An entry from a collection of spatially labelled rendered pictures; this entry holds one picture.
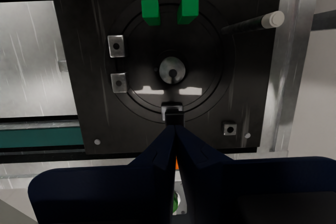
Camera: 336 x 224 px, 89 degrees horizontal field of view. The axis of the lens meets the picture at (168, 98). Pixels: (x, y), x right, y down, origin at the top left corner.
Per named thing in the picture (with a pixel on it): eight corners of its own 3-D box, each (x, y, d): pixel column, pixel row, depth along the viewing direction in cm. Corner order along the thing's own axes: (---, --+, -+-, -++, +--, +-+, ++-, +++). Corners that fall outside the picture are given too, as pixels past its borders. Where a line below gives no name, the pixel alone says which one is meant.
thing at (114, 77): (130, 89, 19) (127, 92, 17) (116, 89, 19) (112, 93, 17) (128, 70, 18) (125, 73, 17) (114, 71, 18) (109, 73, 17)
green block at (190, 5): (189, 24, 17) (198, 15, 12) (177, 24, 17) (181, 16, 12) (189, 10, 16) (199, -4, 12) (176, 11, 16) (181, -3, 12)
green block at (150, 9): (160, 25, 17) (159, 17, 12) (148, 25, 17) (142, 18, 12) (160, 11, 16) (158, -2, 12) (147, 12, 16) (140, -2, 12)
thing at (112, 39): (128, 56, 18) (125, 57, 16) (114, 56, 18) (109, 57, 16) (126, 35, 17) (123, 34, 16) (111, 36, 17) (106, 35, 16)
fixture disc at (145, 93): (226, 115, 22) (232, 122, 20) (117, 120, 22) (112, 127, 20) (234, -9, 18) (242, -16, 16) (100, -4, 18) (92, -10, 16)
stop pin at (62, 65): (84, 67, 24) (69, 72, 20) (76, 68, 24) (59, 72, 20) (82, 57, 24) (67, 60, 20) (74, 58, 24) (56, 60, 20)
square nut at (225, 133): (233, 131, 23) (236, 135, 22) (221, 132, 23) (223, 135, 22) (234, 120, 22) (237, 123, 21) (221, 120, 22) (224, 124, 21)
